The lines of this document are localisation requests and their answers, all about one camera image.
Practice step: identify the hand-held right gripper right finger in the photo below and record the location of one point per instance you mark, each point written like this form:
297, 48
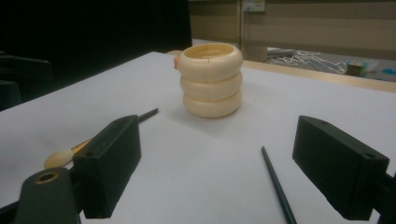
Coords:
339, 168

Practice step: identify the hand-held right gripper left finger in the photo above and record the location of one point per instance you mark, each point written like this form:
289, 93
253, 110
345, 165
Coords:
107, 161

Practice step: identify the makeup brush with gold ferrule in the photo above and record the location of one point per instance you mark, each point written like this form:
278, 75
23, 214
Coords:
57, 158

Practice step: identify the wooden spoon stick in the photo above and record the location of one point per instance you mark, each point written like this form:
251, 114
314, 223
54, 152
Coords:
277, 183

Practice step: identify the cream ribbed brush holder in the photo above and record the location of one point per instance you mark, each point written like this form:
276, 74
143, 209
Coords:
211, 87

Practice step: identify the light wooden table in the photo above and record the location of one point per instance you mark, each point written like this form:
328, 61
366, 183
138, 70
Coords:
327, 77

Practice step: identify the white table cover sheet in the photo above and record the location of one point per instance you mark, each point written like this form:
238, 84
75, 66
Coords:
199, 149

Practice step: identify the small colourful box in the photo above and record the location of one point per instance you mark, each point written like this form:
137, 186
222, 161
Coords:
358, 67

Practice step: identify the black metal stand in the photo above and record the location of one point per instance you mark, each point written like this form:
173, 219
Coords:
25, 67

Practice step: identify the black curtain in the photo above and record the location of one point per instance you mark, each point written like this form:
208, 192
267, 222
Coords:
93, 28

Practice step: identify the light wooden cabinet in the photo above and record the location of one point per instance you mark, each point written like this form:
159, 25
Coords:
311, 28

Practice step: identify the wall outlet panel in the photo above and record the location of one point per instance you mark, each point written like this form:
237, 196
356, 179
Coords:
254, 5

